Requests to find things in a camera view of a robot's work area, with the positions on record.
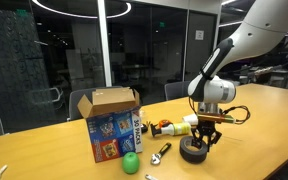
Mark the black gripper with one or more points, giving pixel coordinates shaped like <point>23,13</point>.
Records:
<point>205,128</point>

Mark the black tape roll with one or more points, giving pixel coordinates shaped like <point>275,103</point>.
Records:
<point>194,154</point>

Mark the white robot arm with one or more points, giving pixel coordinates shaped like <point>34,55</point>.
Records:
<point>264,26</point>

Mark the blue cardboard box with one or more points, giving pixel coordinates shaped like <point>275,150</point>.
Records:
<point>114,134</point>

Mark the white paper cup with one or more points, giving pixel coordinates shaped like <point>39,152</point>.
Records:
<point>191,119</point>

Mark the white spray bottle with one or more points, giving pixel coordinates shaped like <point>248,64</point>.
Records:
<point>171,129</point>

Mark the grey office chair right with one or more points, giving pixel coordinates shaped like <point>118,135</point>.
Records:
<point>176,90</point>

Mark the silver adjustable wrench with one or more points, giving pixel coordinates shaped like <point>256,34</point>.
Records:
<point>149,177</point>

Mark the green apple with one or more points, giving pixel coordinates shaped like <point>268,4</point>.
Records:
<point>130,163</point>

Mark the black yellow handled wrench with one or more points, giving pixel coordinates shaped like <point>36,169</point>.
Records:
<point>156,158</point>

